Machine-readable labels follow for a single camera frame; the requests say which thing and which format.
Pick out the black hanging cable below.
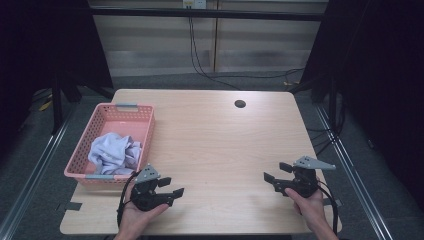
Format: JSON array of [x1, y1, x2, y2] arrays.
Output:
[[188, 16, 242, 91]]

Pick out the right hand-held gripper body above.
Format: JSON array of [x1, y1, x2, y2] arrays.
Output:
[[273, 155, 337, 199]]

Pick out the person's left hand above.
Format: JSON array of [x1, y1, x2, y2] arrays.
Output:
[[116, 200, 170, 236]]

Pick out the pink plastic basket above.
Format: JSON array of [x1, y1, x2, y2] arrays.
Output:
[[63, 102, 156, 188]]

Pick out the bundle of black floor cables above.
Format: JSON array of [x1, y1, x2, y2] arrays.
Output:
[[305, 96, 346, 156]]

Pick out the white towel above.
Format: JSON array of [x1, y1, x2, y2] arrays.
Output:
[[87, 132, 143, 176]]

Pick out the black metal stand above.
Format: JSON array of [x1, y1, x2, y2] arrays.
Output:
[[289, 73, 338, 128], [50, 71, 116, 135]]

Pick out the black floor cable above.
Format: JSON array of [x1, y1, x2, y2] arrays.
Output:
[[209, 67, 305, 82]]

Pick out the left hand-held gripper black cable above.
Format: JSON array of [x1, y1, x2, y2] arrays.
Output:
[[116, 170, 140, 228]]

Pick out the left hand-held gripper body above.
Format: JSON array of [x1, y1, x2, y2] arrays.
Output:
[[129, 163, 175, 213]]

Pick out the metal floor rail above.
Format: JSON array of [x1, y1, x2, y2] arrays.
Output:
[[314, 103, 395, 240], [0, 109, 76, 240]]

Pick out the black horizontal bar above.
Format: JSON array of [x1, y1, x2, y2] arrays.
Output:
[[89, 7, 324, 22]]

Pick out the black tape piece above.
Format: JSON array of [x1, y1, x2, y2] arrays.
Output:
[[64, 201, 83, 212]]

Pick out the white power outlet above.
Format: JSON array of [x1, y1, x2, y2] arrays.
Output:
[[182, 0, 208, 10]]

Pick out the person's right hand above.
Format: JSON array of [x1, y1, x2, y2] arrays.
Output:
[[284, 187, 330, 234]]

